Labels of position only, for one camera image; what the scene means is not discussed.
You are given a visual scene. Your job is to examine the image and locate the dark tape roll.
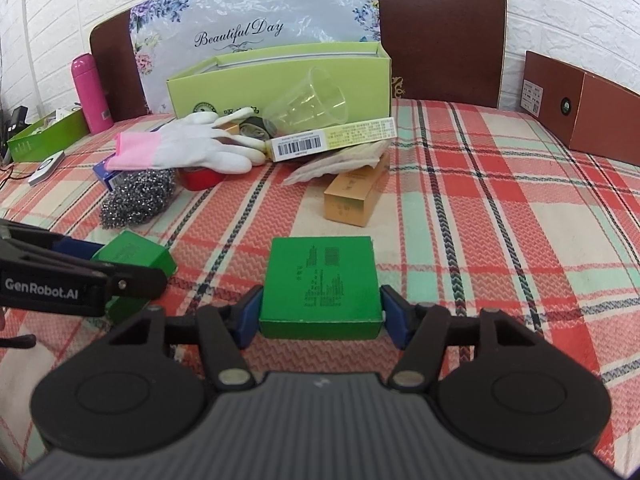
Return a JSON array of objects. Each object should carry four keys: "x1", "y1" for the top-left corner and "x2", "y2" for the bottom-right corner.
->
[{"x1": 239, "y1": 116, "x2": 276, "y2": 141}]

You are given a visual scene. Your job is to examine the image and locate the gold cardboard box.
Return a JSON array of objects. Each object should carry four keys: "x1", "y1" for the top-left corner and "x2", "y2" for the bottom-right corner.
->
[{"x1": 323, "y1": 152, "x2": 391, "y2": 227}]

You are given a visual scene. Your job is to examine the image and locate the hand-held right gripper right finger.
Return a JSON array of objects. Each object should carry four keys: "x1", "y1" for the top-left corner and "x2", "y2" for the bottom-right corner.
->
[{"x1": 378, "y1": 284, "x2": 543, "y2": 391}]

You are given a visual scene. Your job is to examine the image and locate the yellow white barcode box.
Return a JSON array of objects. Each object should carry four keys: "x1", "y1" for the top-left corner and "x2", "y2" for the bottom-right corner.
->
[{"x1": 265, "y1": 116, "x2": 397, "y2": 163}]

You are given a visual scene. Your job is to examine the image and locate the floral plastic bag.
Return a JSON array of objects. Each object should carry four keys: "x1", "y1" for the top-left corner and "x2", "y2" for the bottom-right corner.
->
[{"x1": 129, "y1": 0, "x2": 381, "y2": 116}]

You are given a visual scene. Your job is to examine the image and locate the red tape roll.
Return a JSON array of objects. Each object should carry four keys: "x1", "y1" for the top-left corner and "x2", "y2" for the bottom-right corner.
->
[{"x1": 177, "y1": 165, "x2": 223, "y2": 192}]

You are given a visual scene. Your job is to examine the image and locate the white and pink glove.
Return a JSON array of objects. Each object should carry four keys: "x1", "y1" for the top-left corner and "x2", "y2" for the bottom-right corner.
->
[{"x1": 106, "y1": 111, "x2": 267, "y2": 173}]

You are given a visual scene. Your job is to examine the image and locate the black device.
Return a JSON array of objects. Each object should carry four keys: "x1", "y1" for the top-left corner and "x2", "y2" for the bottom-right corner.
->
[{"x1": 2, "y1": 106, "x2": 30, "y2": 141}]

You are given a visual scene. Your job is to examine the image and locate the beige crinkled paper bag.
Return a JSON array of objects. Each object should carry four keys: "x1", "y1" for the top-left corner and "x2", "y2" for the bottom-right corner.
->
[{"x1": 282, "y1": 140, "x2": 391, "y2": 187}]

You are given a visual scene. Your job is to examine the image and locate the clear plastic cup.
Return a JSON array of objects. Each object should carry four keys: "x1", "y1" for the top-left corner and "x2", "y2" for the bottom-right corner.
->
[{"x1": 261, "y1": 65, "x2": 349, "y2": 137}]

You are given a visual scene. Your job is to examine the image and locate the brown cardboard box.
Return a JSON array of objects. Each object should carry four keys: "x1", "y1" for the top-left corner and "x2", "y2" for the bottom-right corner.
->
[{"x1": 520, "y1": 51, "x2": 640, "y2": 167}]

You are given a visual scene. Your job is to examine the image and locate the light green carton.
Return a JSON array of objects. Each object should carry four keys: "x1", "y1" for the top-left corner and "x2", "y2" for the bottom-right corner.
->
[{"x1": 166, "y1": 41, "x2": 392, "y2": 126}]

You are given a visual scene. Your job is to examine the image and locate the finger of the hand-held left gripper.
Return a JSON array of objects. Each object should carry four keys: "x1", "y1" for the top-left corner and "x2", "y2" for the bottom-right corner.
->
[
  {"x1": 90, "y1": 260, "x2": 169, "y2": 302},
  {"x1": 0, "y1": 219, "x2": 104, "y2": 262}
]

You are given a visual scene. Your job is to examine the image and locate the blue and white box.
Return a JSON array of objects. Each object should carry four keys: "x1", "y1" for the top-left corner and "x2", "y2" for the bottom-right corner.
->
[{"x1": 93, "y1": 156, "x2": 123, "y2": 192}]

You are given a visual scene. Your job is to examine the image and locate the plaid bedsheet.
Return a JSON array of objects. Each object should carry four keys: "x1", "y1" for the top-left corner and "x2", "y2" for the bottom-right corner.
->
[{"x1": 0, "y1": 99, "x2": 640, "y2": 480}]

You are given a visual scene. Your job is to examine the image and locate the steel wool scrubber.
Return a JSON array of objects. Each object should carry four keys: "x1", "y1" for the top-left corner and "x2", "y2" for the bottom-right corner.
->
[{"x1": 99, "y1": 169, "x2": 177, "y2": 231}]

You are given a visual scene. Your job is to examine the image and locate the brown wooden headboard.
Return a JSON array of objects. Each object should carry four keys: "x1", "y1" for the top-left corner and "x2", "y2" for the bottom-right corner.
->
[{"x1": 89, "y1": 0, "x2": 508, "y2": 121}]

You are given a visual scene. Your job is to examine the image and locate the open dark green box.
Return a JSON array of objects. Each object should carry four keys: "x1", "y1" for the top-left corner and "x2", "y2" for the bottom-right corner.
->
[{"x1": 6, "y1": 107, "x2": 91, "y2": 163}]

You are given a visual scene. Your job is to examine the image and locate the small green box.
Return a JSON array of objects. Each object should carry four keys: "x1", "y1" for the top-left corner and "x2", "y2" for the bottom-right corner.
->
[{"x1": 91, "y1": 230, "x2": 177, "y2": 326}]

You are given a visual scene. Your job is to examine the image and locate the pink bottle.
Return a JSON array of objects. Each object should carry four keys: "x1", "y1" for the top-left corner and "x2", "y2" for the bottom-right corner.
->
[{"x1": 70, "y1": 53, "x2": 115, "y2": 135}]

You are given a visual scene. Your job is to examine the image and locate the white flat device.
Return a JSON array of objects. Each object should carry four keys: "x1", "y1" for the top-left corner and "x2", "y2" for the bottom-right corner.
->
[{"x1": 27, "y1": 150, "x2": 66, "y2": 187}]

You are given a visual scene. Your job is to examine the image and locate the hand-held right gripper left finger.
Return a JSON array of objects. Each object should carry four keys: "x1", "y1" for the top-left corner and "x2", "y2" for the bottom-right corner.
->
[{"x1": 107, "y1": 284, "x2": 264, "y2": 392}]

